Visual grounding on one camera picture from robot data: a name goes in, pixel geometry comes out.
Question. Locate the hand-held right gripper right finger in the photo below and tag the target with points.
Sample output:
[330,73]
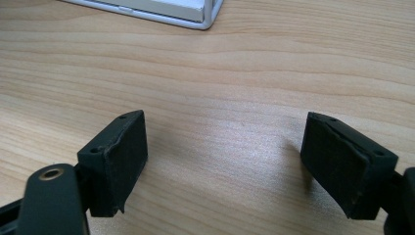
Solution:
[342,169]

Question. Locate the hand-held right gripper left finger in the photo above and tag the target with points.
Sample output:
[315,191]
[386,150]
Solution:
[117,166]

